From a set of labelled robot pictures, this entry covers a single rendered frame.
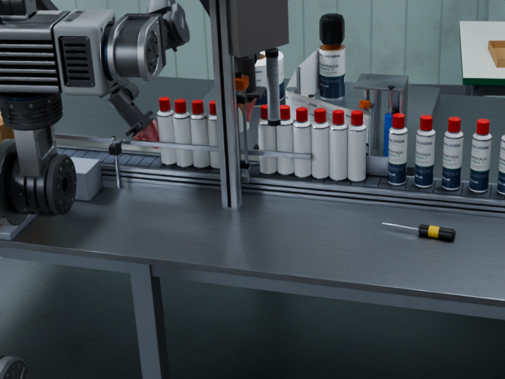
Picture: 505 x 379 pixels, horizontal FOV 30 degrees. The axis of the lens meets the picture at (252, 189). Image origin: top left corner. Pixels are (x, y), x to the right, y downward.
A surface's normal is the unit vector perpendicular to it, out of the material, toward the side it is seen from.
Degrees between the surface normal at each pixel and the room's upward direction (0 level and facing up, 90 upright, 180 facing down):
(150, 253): 0
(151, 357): 90
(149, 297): 90
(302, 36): 90
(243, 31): 90
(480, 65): 0
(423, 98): 0
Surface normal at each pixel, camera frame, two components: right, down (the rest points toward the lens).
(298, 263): -0.04, -0.89
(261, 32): 0.62, 0.33
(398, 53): -0.18, 0.44
